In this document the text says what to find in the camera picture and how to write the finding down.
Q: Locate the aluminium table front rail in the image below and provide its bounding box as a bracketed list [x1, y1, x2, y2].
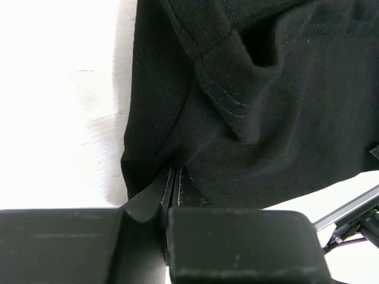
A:
[313, 185, 378, 231]

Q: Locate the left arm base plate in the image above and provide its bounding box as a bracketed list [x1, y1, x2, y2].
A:
[323, 205, 378, 254]

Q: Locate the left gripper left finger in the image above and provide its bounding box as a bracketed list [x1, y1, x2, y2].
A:
[123, 168, 174, 222]

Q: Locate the black skirt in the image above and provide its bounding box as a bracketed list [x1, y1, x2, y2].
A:
[121, 1, 378, 208]

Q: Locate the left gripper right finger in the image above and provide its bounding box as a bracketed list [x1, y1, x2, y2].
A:
[173, 167, 214, 208]

